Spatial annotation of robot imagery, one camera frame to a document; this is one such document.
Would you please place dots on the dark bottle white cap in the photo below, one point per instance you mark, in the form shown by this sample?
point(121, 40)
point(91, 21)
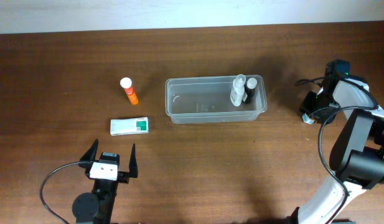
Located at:
point(250, 86)

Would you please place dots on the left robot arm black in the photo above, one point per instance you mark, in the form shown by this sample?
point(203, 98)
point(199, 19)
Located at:
point(97, 206)

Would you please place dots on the orange tablet tube white cap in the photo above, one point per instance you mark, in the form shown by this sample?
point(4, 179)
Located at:
point(127, 84)

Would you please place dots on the white spray bottle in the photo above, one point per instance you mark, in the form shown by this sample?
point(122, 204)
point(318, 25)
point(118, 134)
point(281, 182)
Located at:
point(238, 90)

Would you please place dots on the small jar gold lid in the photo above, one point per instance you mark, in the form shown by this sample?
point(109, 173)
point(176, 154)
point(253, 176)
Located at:
point(308, 119)

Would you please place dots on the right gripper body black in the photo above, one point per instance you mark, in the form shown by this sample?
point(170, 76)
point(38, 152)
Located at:
point(308, 106)

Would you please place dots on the white green medicine box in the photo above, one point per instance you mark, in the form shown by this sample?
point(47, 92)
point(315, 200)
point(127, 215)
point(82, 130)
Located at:
point(119, 127)

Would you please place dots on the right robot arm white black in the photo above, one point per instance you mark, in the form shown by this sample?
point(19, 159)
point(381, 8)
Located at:
point(356, 162)

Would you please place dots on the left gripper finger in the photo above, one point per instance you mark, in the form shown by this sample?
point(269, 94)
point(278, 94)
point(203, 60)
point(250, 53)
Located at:
point(133, 165)
point(90, 154)

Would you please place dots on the clear plastic container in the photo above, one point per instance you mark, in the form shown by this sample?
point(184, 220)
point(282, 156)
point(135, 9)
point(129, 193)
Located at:
point(207, 100)

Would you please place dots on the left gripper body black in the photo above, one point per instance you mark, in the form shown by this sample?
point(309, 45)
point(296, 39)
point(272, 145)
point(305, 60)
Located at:
point(124, 177)

